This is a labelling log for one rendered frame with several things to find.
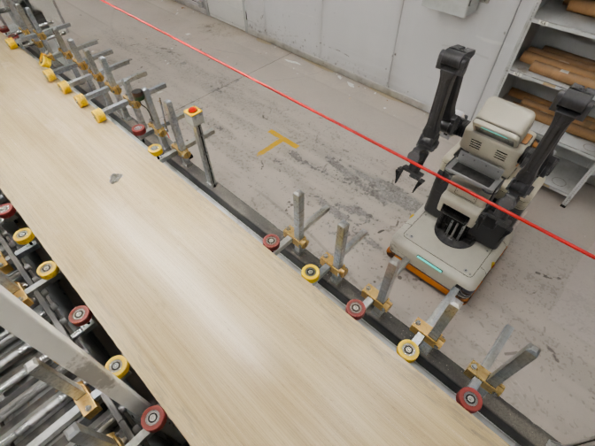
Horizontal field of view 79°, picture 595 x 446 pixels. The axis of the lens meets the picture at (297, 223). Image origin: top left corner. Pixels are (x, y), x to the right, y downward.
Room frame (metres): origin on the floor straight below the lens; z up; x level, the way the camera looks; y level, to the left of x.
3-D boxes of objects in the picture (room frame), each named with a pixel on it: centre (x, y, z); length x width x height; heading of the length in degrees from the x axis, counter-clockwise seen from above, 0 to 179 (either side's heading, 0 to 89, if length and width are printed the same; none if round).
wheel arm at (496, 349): (0.47, -0.73, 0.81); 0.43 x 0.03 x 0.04; 136
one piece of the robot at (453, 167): (1.33, -0.89, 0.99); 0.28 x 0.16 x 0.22; 46
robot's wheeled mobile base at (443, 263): (1.54, -1.09, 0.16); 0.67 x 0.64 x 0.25; 136
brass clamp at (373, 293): (0.77, -0.35, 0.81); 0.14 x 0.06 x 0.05; 46
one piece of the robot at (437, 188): (1.61, -1.16, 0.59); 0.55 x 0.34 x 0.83; 46
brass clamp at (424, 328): (0.59, -0.53, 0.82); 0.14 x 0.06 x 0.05; 46
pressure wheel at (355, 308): (0.68, -0.23, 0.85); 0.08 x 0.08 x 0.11
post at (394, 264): (0.75, -0.36, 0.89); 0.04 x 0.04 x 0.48; 46
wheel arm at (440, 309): (0.64, -0.55, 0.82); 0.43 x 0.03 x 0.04; 136
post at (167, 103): (1.80, 0.71, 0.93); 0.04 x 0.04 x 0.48; 46
